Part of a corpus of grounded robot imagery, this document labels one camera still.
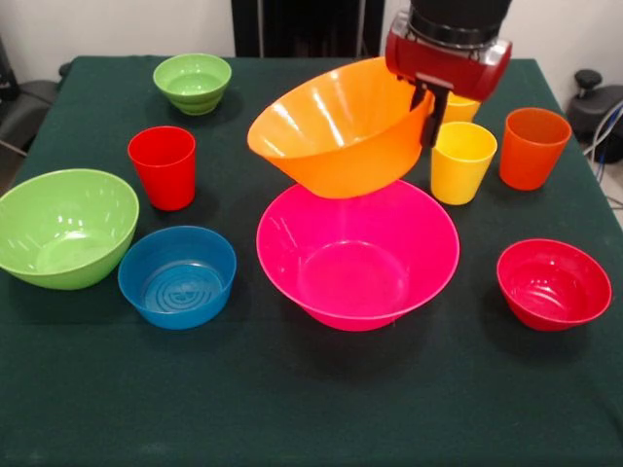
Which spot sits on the large green bowl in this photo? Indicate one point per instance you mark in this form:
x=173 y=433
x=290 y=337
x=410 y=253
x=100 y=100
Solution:
x=63 y=228

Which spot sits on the large orange bowl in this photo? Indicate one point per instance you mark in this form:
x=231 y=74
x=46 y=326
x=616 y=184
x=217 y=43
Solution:
x=340 y=165

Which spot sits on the red bowl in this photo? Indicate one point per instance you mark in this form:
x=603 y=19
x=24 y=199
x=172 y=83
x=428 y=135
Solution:
x=550 y=287

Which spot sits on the yellow cup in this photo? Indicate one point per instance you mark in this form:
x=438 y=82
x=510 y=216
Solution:
x=462 y=111
x=460 y=180

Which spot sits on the orange cup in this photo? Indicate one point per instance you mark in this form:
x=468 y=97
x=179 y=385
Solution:
x=528 y=165

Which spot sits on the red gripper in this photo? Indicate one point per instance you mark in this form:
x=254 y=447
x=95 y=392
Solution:
x=448 y=65

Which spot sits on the small green bowl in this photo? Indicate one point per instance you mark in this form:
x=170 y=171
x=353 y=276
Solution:
x=192 y=82

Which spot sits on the dark green tablecloth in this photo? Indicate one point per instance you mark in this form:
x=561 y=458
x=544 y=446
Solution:
x=311 y=389

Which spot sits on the red cup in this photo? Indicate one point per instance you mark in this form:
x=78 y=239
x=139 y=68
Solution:
x=165 y=185

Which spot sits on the black equipment base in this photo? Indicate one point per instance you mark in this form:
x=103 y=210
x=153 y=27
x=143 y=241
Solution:
x=594 y=107

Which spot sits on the black cabinet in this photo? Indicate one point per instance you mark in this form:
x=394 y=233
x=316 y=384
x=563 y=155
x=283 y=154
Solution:
x=311 y=24

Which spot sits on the black chair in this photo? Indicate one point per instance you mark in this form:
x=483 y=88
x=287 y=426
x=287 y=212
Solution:
x=29 y=107

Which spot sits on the blue bowl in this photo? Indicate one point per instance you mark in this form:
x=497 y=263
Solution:
x=175 y=316

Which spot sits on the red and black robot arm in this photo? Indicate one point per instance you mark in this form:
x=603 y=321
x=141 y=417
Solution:
x=462 y=14

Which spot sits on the large pink bowl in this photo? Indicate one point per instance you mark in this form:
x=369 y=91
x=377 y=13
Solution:
x=350 y=233

